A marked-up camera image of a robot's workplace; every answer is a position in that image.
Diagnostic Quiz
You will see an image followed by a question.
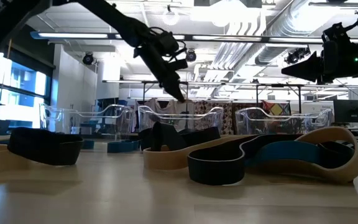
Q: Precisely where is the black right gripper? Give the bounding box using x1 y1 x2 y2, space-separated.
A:
280 39 358 85

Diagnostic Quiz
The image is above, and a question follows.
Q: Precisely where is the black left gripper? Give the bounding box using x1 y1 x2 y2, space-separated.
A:
134 28 188 103

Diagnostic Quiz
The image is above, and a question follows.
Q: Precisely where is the large beige rubber band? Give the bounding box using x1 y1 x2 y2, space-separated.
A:
244 126 358 185
142 134 262 171

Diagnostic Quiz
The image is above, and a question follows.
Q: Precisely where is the blue rubber band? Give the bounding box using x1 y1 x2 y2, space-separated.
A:
81 139 96 151
106 139 141 154
250 139 323 167

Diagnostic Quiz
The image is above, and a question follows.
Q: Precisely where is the small wide black rubber band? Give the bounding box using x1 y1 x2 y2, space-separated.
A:
318 141 356 169
7 126 85 167

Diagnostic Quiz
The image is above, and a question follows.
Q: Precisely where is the long black rubber band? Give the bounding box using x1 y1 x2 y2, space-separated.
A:
187 133 306 187

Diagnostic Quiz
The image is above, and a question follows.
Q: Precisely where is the black ceiling spotlight cluster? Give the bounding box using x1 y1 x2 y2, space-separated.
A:
285 46 311 65

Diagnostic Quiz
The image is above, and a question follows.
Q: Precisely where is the patterned brown quilt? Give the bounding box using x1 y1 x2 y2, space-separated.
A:
193 100 233 135

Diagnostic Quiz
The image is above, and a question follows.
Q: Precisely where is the clear plastic basket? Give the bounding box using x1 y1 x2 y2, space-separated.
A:
234 106 333 136
137 105 224 138
39 103 135 141

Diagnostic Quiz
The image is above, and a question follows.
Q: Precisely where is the colourful diamond quilt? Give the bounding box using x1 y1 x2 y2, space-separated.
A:
261 100 291 116

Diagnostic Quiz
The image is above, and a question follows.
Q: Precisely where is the black computer monitor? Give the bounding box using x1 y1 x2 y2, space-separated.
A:
333 99 358 124

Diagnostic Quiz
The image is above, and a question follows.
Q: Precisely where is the round white pendant lamp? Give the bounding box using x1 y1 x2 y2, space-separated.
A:
162 6 180 26

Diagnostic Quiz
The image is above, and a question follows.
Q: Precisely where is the long ceiling light fixture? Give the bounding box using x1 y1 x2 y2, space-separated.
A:
30 30 358 44

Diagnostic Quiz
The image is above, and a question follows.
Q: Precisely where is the large bright window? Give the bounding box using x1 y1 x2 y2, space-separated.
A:
0 52 53 129

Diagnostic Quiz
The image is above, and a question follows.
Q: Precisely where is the black metal rack frame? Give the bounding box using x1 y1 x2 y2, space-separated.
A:
142 80 190 113
255 83 303 113

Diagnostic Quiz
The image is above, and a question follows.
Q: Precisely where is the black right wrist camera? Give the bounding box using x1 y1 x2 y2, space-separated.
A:
321 22 352 44

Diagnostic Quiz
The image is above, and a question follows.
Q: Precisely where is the silver air duct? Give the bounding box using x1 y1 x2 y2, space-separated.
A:
255 0 326 65

